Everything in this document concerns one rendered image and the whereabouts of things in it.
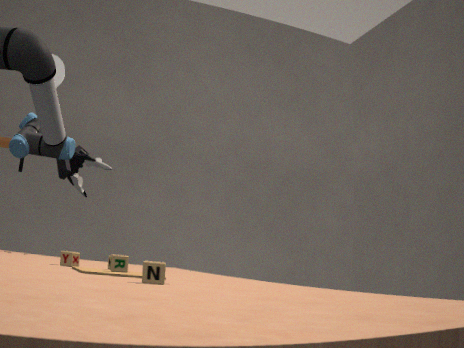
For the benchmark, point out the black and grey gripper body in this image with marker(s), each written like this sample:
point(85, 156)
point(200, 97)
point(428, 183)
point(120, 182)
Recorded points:
point(75, 163)

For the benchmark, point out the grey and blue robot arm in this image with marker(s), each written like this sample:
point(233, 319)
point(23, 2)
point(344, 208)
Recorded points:
point(28, 54)

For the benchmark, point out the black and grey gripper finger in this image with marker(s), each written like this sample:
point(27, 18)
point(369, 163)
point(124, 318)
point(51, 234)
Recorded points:
point(93, 162)
point(77, 183)

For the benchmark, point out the tan flat mat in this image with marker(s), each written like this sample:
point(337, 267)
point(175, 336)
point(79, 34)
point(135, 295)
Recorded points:
point(108, 272)

